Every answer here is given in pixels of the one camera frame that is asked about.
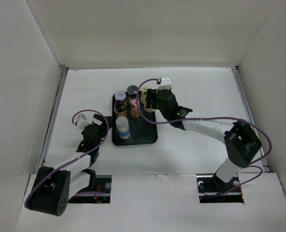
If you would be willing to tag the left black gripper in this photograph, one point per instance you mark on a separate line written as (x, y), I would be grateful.
(102, 129)

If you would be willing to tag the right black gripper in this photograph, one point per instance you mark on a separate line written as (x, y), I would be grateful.
(152, 94)

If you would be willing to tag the yellow-cap spice bottle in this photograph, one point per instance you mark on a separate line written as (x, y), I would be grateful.
(143, 94)

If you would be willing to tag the silver-lid blue-label jar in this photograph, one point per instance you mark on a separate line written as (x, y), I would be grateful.
(122, 125)

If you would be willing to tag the pink-cap spice bottle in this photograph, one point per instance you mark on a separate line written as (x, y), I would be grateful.
(134, 109)

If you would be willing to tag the clear-lid pepper grinder bottle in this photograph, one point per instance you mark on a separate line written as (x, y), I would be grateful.
(132, 91)

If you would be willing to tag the black-cap spice bottle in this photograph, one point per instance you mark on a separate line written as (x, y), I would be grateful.
(120, 109)

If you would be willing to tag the red-label white-lid jar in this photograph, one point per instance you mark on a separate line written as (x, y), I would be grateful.
(120, 96)

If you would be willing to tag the black-knob grinder bottle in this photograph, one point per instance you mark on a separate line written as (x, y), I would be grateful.
(150, 110)

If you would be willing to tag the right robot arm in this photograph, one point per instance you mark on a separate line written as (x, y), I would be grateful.
(239, 138)

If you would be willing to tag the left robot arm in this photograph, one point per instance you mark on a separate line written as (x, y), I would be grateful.
(50, 190)

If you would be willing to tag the black rectangular tray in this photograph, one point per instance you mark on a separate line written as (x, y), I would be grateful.
(141, 131)

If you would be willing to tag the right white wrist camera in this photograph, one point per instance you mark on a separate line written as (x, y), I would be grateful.
(164, 82)

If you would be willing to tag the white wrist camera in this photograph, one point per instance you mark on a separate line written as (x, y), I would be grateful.
(81, 121)
(164, 82)

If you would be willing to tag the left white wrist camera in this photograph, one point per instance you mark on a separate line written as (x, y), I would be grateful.
(81, 121)

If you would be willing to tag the left metal side rail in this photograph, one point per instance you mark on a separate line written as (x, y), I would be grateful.
(63, 73)

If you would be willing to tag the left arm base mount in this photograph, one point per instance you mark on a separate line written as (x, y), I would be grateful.
(88, 187)

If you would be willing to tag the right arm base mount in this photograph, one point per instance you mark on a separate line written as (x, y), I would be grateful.
(213, 190)

